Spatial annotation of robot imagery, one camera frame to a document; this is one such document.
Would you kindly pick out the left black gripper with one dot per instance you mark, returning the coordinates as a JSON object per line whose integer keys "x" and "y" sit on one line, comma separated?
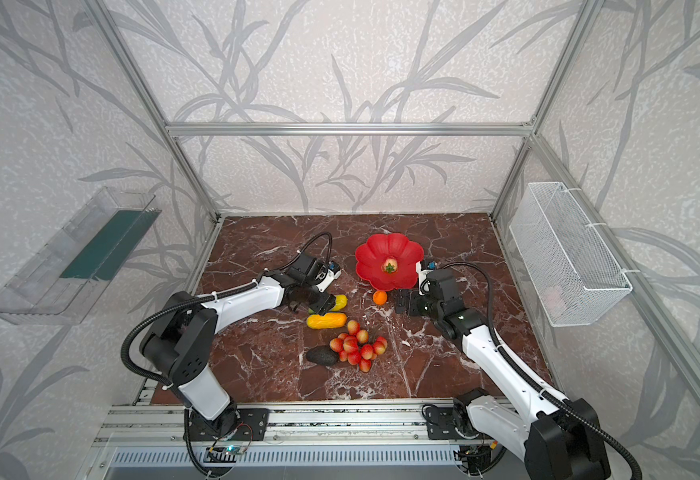
{"x": 320, "y": 302}

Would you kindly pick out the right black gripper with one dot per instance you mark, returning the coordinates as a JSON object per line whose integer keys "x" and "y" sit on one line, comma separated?
{"x": 410, "y": 301}

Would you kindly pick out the green yellow fake mango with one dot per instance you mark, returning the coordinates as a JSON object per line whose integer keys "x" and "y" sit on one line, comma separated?
{"x": 341, "y": 302}

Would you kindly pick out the small fake orange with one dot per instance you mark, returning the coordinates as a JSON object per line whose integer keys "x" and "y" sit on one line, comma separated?
{"x": 380, "y": 297}

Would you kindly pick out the fake red green apple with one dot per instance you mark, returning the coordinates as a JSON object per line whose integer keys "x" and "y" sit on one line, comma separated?
{"x": 390, "y": 266}

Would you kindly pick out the dark fake avocado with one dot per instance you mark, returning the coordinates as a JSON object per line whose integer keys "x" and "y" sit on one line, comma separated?
{"x": 322, "y": 355}

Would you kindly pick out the fake red grape bunch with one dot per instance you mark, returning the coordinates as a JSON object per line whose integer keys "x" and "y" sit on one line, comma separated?
{"x": 358, "y": 347}

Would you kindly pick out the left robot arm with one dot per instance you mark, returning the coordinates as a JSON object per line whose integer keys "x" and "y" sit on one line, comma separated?
{"x": 173, "y": 346}

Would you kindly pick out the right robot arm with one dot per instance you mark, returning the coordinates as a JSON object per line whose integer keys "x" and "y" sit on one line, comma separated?
{"x": 554, "y": 436}

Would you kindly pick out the red flower-shaped fruit bowl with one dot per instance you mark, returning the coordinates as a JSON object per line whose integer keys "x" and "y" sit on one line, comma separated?
{"x": 371, "y": 255}

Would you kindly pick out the pink object in basket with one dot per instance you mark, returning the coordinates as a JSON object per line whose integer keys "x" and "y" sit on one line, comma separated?
{"x": 554, "y": 302}

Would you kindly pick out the green circuit board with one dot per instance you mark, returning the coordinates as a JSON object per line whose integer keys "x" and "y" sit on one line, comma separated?
{"x": 224, "y": 454}

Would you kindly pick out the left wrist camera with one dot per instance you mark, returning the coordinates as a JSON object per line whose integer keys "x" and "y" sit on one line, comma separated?
{"x": 328, "y": 274}

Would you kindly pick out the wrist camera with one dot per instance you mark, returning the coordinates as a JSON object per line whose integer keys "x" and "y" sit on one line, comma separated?
{"x": 328, "y": 274}
{"x": 423, "y": 268}

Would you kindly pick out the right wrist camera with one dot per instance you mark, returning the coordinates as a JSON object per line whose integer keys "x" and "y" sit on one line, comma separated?
{"x": 423, "y": 268}

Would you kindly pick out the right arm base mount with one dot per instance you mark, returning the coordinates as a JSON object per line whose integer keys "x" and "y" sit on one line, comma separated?
{"x": 445, "y": 423}

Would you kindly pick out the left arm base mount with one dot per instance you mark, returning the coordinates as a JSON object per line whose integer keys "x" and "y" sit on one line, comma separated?
{"x": 240, "y": 424}

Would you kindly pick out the white wire mesh basket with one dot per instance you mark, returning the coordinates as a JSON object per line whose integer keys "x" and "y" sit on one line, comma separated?
{"x": 560, "y": 245}

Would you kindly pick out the aluminium front rail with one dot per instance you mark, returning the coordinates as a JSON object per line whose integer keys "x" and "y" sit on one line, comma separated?
{"x": 354, "y": 422}

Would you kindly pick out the clear acrylic wall shelf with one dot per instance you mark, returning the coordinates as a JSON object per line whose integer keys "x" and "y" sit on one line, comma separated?
{"x": 62, "y": 282}

